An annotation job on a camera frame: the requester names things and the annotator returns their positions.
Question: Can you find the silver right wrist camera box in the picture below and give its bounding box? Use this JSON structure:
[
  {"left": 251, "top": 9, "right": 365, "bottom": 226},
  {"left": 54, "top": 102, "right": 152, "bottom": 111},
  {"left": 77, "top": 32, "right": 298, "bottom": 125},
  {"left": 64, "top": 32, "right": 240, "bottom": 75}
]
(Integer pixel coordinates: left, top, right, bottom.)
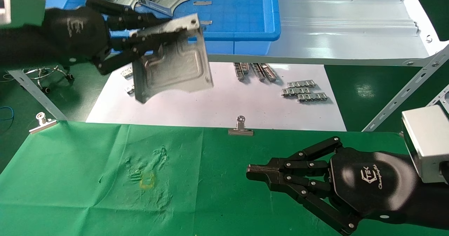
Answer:
[{"left": 401, "top": 104, "right": 449, "bottom": 184}]

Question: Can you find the blue plastic bin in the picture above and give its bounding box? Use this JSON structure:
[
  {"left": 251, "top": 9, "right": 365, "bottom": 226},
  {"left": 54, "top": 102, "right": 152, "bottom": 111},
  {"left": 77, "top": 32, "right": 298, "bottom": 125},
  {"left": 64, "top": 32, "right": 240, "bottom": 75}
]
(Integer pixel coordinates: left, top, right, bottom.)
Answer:
[{"left": 45, "top": 0, "right": 282, "bottom": 56}]

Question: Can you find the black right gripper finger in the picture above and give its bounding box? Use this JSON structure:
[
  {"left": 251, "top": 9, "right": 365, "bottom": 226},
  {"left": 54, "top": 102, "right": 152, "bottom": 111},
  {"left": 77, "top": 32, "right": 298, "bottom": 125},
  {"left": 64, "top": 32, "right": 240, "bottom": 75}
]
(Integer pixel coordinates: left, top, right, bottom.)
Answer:
[
  {"left": 247, "top": 136, "right": 343, "bottom": 179},
  {"left": 247, "top": 175, "right": 360, "bottom": 236}
]

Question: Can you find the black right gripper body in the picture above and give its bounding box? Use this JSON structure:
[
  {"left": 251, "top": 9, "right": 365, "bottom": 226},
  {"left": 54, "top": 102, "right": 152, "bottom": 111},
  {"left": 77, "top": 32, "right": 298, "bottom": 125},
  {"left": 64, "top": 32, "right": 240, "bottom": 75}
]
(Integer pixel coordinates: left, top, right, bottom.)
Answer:
[{"left": 329, "top": 148, "right": 421, "bottom": 225}]

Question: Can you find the grey metal rack shelf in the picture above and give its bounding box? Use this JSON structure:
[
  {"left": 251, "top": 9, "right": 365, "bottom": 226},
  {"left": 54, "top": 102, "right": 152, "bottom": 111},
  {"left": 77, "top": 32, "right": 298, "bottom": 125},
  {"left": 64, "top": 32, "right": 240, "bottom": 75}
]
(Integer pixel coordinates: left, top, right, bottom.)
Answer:
[{"left": 202, "top": 0, "right": 441, "bottom": 67}]

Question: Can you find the perforated metal rack post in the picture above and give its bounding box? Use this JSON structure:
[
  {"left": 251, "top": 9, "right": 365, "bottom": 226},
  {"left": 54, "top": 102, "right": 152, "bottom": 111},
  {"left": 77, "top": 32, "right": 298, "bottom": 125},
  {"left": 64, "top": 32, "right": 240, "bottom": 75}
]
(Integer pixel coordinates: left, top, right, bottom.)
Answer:
[
  {"left": 362, "top": 45, "right": 449, "bottom": 132},
  {"left": 7, "top": 69, "right": 68, "bottom": 121}
]

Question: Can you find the chrome chair base with casters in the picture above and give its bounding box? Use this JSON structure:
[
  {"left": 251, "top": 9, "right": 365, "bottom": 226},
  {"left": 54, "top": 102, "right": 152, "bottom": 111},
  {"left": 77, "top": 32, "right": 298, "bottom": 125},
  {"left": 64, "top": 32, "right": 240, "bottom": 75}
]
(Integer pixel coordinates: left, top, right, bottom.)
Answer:
[{"left": 23, "top": 65, "right": 75, "bottom": 93}]

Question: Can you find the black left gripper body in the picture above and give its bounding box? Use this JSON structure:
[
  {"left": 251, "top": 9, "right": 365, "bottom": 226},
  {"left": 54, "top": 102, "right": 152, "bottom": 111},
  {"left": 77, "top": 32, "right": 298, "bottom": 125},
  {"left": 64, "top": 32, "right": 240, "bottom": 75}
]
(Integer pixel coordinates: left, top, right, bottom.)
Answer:
[{"left": 46, "top": 6, "right": 113, "bottom": 67}]

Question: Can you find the silver binder clip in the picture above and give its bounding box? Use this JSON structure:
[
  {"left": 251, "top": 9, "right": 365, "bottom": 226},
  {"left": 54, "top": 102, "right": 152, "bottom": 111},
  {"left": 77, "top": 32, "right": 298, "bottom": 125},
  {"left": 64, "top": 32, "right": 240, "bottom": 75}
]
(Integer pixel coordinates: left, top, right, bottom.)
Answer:
[
  {"left": 29, "top": 112, "right": 58, "bottom": 135},
  {"left": 228, "top": 115, "right": 254, "bottom": 136}
]

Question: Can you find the green table cloth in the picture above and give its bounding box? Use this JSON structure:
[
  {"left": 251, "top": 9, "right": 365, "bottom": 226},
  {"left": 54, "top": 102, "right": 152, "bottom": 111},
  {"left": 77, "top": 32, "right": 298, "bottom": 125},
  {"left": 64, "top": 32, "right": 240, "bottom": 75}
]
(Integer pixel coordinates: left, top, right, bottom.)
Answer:
[{"left": 0, "top": 120, "right": 449, "bottom": 236}]

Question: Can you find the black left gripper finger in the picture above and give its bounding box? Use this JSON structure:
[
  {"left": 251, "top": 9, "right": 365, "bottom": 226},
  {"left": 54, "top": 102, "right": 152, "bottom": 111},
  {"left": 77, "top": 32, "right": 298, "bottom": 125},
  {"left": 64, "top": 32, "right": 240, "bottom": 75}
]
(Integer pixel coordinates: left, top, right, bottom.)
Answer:
[
  {"left": 86, "top": 0, "right": 172, "bottom": 31},
  {"left": 94, "top": 33, "right": 166, "bottom": 76}
]

